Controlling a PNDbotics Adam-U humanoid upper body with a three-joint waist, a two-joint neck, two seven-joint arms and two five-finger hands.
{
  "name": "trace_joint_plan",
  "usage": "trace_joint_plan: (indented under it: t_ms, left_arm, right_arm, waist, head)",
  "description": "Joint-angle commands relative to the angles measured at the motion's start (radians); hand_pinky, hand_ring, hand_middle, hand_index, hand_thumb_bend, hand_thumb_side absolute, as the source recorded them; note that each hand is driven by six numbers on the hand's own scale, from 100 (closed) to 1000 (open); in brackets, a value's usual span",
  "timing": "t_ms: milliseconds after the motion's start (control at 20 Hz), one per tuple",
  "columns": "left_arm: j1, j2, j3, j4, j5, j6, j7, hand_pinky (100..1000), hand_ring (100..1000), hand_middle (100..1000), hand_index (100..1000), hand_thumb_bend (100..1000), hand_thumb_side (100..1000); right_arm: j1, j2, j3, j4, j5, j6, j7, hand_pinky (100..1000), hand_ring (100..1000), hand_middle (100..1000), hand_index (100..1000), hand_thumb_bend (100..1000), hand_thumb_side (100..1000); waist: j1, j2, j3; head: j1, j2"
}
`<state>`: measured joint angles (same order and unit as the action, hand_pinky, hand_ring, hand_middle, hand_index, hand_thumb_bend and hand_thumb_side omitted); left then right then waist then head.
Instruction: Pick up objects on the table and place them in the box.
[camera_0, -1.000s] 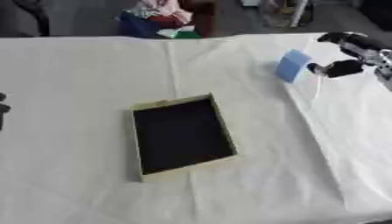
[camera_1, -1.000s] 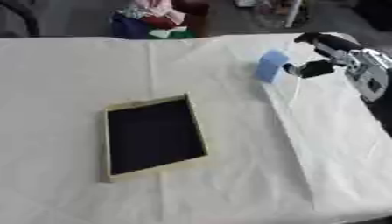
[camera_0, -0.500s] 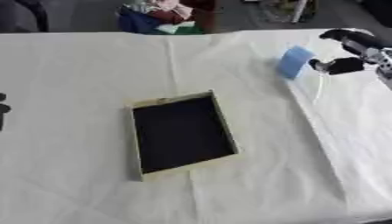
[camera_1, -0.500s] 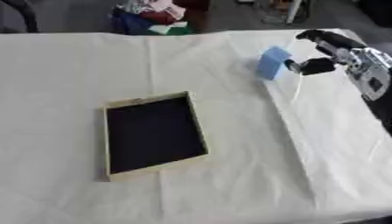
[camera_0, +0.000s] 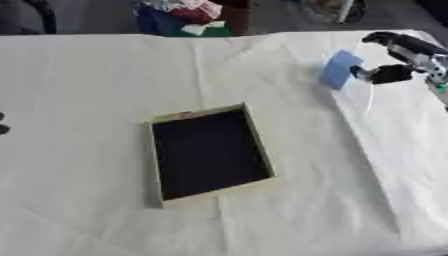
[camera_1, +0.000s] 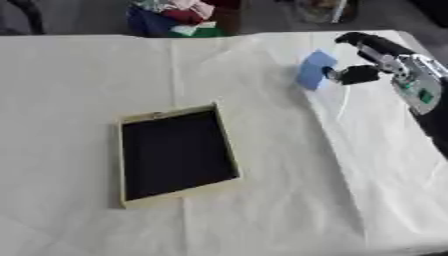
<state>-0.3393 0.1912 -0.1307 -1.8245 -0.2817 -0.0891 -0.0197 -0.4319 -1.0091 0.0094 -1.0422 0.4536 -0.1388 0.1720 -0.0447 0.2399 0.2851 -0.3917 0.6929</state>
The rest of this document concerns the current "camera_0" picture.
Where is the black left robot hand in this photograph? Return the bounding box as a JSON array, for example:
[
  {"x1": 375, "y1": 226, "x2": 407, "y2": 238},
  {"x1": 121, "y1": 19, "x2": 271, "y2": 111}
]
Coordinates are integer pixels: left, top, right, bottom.
[{"x1": 0, "y1": 111, "x2": 13, "y2": 136}]

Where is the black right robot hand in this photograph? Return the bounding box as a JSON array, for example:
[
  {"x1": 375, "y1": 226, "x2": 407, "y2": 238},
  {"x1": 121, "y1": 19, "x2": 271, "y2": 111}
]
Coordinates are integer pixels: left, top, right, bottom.
[{"x1": 348, "y1": 31, "x2": 448, "y2": 85}]

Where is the light blue rectangular block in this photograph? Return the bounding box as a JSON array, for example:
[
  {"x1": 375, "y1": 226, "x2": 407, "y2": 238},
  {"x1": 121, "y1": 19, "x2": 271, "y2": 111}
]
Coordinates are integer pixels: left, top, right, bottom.
[{"x1": 318, "y1": 49, "x2": 366, "y2": 91}]

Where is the open box with black inside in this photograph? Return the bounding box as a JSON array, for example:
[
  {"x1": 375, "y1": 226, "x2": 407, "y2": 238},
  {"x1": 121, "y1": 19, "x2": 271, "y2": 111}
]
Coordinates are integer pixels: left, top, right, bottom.
[{"x1": 141, "y1": 102, "x2": 280, "y2": 209}]

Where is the black chair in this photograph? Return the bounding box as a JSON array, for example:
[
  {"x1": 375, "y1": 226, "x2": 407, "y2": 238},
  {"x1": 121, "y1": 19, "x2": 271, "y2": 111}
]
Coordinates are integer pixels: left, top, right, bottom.
[{"x1": 0, "y1": 0, "x2": 60, "y2": 36}]

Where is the brown cylindrical stool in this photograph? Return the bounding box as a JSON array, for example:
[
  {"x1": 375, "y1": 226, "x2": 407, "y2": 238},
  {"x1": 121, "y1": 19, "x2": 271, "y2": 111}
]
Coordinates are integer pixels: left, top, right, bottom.
[{"x1": 215, "y1": 0, "x2": 256, "y2": 36}]

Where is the pile of colourful cloths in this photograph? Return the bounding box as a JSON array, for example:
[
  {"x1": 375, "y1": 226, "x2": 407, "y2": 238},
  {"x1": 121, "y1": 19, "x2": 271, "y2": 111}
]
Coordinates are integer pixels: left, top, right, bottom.
[{"x1": 133, "y1": 0, "x2": 235, "y2": 38}]

